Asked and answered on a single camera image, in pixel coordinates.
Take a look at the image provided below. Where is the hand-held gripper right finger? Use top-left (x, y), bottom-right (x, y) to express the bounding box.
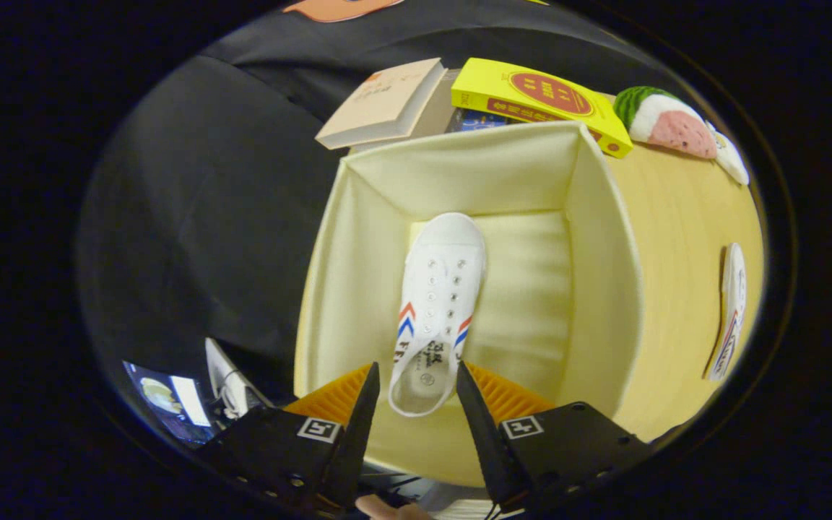
top-left (455, 360), bottom-right (656, 513)

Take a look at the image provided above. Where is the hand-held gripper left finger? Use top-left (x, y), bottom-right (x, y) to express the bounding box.
top-left (194, 362), bottom-right (381, 512)

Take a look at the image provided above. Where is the white striped canvas shoe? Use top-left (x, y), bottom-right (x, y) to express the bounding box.
top-left (704, 242), bottom-right (748, 382)
top-left (388, 212), bottom-right (488, 418)

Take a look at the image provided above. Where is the cream fabric storage box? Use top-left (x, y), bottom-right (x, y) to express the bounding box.
top-left (293, 120), bottom-right (645, 489)

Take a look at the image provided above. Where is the white flat object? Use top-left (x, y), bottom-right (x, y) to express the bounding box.
top-left (204, 337), bottom-right (273, 420)

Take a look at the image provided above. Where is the computer monitor screen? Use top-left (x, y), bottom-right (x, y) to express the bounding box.
top-left (123, 359), bottom-right (215, 446)

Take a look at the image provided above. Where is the blue book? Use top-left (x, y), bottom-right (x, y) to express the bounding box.
top-left (446, 108), bottom-right (511, 134)

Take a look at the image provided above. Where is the grey book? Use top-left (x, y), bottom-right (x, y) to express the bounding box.
top-left (350, 69), bottom-right (462, 154)

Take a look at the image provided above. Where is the beige paperback book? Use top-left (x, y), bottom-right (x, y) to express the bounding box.
top-left (315, 58), bottom-right (448, 151)

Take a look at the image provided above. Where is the yellow book with red circle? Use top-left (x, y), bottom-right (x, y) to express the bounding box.
top-left (451, 58), bottom-right (634, 159)

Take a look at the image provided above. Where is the watermelon slice plush toy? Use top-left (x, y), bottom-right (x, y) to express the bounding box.
top-left (612, 86), bottom-right (719, 160)

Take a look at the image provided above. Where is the small white plush toy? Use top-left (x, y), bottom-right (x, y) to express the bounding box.
top-left (704, 121), bottom-right (750, 186)

